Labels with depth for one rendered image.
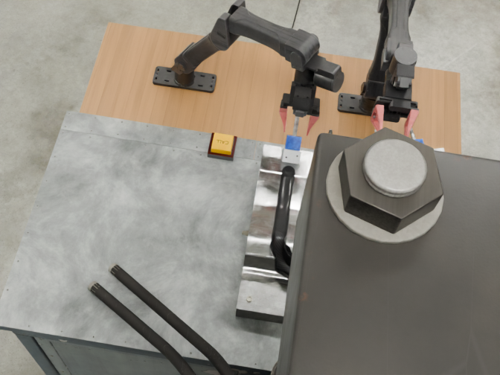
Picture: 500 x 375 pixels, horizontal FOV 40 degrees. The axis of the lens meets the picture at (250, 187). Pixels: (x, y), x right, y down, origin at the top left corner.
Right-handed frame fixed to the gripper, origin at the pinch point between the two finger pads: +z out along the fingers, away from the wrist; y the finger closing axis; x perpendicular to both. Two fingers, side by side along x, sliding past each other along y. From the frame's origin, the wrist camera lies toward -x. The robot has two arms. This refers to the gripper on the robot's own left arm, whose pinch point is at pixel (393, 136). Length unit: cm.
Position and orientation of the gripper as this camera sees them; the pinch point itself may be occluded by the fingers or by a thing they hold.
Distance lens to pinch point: 173.4
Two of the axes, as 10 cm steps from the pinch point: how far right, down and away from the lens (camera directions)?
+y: 9.9, 1.5, -0.2
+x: -0.5, 4.6, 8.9
